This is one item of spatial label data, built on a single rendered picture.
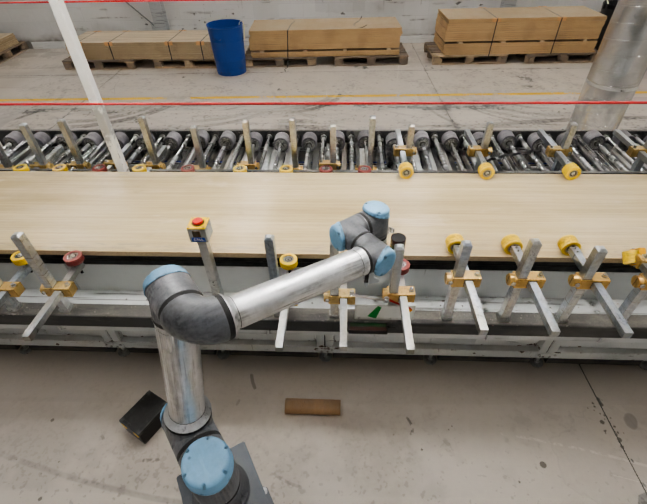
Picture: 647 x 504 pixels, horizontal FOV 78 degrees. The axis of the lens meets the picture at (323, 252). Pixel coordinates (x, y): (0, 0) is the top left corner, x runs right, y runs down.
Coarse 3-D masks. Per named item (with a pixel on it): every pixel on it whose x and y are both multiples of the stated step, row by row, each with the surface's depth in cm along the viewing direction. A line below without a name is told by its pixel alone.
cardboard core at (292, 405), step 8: (288, 400) 218; (296, 400) 218; (304, 400) 218; (312, 400) 218; (320, 400) 218; (328, 400) 218; (336, 400) 218; (288, 408) 216; (296, 408) 216; (304, 408) 216; (312, 408) 215; (320, 408) 215; (328, 408) 215; (336, 408) 215
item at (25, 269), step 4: (28, 264) 190; (20, 268) 188; (24, 268) 188; (28, 268) 189; (20, 272) 186; (24, 272) 187; (28, 272) 189; (16, 276) 184; (20, 276) 185; (24, 276) 187; (12, 280) 182; (16, 280) 183; (20, 280) 185; (0, 292) 177; (4, 292) 177; (0, 296) 175; (4, 296) 176; (8, 296) 178; (0, 300) 174; (4, 300) 176; (0, 304) 174
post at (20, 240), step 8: (16, 232) 158; (16, 240) 158; (24, 240) 160; (24, 248) 161; (32, 248) 164; (24, 256) 164; (32, 256) 164; (32, 264) 167; (40, 264) 169; (40, 272) 170; (48, 272) 173; (40, 280) 173; (48, 280) 173; (64, 304) 184
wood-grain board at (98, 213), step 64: (0, 192) 228; (64, 192) 226; (128, 192) 225; (192, 192) 224; (256, 192) 223; (320, 192) 221; (384, 192) 220; (448, 192) 219; (512, 192) 218; (576, 192) 217; (640, 192) 215; (192, 256) 188; (256, 256) 186; (320, 256) 184; (448, 256) 181
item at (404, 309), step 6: (402, 276) 177; (402, 282) 175; (402, 300) 167; (402, 306) 165; (402, 312) 162; (408, 312) 162; (402, 318) 161; (408, 318) 160; (402, 324) 160; (408, 324) 158; (408, 330) 156; (408, 336) 154; (408, 342) 151; (408, 348) 149; (414, 348) 149
